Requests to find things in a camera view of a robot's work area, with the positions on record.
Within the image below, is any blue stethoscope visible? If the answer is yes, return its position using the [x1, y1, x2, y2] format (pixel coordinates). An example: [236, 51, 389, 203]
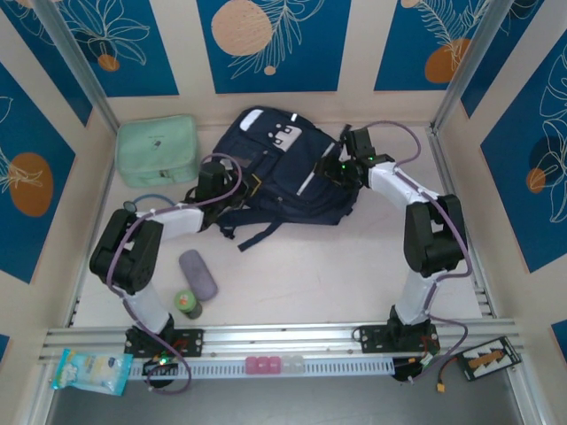
[122, 193, 178, 213]

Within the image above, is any aluminium frame post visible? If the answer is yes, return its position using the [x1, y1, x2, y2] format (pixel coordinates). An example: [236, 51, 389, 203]
[430, 0, 510, 132]
[31, 0, 121, 132]

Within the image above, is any black controller board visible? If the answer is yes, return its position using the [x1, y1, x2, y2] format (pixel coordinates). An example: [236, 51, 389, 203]
[141, 357, 182, 378]
[392, 357, 434, 384]

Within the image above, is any grey glasses case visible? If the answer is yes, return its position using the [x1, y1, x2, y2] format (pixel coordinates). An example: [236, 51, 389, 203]
[178, 249, 219, 303]

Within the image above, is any blue white snack packet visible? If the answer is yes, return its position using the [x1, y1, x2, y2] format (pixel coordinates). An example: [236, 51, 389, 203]
[50, 348, 134, 396]

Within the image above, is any black connector board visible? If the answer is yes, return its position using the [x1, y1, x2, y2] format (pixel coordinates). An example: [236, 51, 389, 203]
[460, 336, 519, 382]

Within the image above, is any green bottle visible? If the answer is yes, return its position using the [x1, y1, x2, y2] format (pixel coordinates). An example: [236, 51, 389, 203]
[173, 290, 204, 321]

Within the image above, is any mint green fabric bag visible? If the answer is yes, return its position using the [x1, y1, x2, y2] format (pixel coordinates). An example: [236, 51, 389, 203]
[115, 114, 200, 188]

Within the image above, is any aluminium side rail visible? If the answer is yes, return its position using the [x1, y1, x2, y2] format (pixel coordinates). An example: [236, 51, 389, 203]
[66, 127, 120, 328]
[425, 126, 498, 319]

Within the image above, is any white slotted cable duct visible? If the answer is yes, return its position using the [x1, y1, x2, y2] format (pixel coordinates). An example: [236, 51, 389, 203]
[128, 357, 395, 380]

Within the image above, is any navy blue backpack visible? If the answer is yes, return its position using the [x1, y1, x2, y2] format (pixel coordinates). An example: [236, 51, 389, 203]
[183, 105, 359, 253]

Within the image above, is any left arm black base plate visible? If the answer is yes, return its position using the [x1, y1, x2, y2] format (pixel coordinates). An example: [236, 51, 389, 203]
[123, 328, 206, 359]

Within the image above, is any wire with yellow connector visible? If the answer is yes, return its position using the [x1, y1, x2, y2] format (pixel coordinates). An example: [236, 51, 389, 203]
[431, 356, 464, 395]

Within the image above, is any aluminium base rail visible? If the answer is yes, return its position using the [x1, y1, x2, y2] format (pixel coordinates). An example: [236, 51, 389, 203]
[42, 318, 526, 367]

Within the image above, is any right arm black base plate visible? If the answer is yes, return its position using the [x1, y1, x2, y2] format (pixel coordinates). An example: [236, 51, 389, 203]
[357, 325, 440, 355]

